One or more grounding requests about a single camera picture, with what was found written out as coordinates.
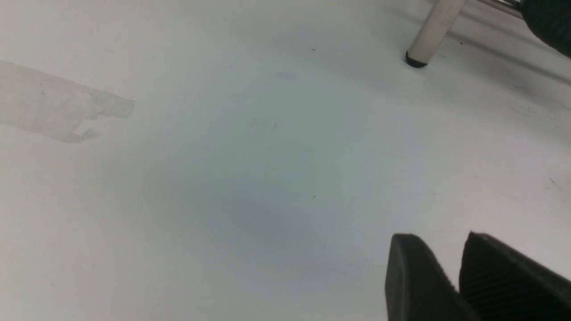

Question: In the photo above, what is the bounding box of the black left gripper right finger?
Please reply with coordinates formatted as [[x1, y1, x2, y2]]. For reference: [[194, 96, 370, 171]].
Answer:
[[459, 232, 571, 321]]

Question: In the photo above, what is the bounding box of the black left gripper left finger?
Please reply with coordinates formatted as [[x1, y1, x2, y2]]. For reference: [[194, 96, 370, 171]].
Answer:
[[384, 234, 480, 321]]

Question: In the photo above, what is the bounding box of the stainless steel shoe rack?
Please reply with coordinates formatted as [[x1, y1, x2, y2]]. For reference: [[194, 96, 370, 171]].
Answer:
[[405, 0, 525, 69]]

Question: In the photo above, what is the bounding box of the black knit sneaker left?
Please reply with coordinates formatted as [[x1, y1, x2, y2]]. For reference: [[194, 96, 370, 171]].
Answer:
[[519, 0, 571, 58]]

